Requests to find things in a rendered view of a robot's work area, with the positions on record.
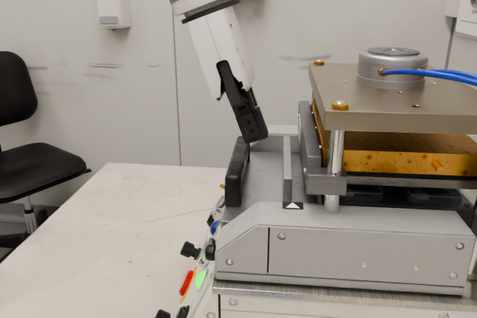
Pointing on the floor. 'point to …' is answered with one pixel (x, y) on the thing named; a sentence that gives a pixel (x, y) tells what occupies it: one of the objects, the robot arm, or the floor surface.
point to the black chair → (28, 151)
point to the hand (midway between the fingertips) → (252, 125)
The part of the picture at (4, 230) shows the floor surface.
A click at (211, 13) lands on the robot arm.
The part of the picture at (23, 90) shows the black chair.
